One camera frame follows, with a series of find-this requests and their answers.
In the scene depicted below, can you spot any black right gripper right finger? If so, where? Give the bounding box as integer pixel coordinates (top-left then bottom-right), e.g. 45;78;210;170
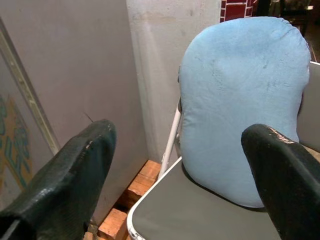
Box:
240;123;320;240

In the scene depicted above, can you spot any grey fridge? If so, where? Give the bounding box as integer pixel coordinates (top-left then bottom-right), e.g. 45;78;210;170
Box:
0;0;149;225

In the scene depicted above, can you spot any white grey folding chair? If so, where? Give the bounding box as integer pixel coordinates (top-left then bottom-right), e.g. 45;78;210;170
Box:
126;61;320;240

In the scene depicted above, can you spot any red checkered curtain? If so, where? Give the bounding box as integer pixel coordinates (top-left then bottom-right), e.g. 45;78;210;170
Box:
219;0;259;24

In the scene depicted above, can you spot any light blue pillow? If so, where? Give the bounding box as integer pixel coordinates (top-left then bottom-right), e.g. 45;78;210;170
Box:
178;16;311;208

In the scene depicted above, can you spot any orange brick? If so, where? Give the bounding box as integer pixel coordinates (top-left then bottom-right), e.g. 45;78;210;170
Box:
97;207;129;240
119;159;161;210

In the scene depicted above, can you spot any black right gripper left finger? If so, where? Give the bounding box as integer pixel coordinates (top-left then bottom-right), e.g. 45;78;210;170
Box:
0;118;117;240

